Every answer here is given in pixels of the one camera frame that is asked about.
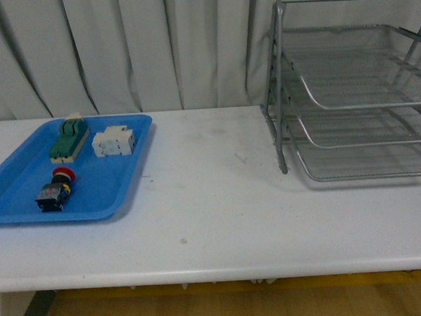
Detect white terminal block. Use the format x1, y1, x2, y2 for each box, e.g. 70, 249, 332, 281
91, 125, 136, 157

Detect red emergency stop button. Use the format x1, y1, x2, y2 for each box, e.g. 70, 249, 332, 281
35, 167, 76, 212

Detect silver mesh tray rack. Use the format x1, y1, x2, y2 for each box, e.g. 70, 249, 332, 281
260, 0, 421, 182

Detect green knife switch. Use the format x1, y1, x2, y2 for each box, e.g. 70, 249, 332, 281
48, 113, 90, 164

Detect blue plastic tray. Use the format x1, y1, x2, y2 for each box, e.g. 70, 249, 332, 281
0, 114, 152, 224

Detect white curtain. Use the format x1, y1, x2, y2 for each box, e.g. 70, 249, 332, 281
0, 0, 273, 120

